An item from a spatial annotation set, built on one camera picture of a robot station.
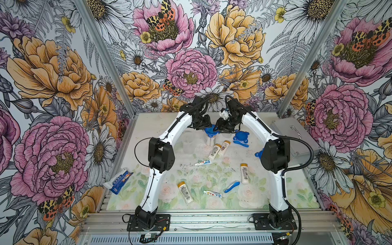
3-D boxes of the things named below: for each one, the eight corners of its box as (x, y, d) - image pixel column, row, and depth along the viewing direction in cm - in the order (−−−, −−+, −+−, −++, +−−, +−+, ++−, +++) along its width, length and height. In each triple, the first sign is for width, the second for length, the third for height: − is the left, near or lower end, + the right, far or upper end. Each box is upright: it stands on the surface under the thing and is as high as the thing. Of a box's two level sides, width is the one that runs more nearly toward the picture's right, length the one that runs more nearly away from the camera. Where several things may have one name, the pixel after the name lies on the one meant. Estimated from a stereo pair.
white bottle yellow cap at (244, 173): (241, 183, 88) (242, 182, 87) (240, 164, 96) (241, 162, 94) (248, 184, 88) (249, 183, 86) (247, 164, 96) (247, 163, 94)
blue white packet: (105, 188, 87) (102, 185, 84) (122, 168, 94) (119, 165, 91) (116, 194, 85) (113, 192, 82) (132, 174, 92) (130, 171, 89)
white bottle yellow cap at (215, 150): (208, 157, 99) (208, 155, 97) (215, 144, 106) (216, 142, 104) (213, 160, 98) (214, 158, 96) (221, 147, 104) (221, 145, 102)
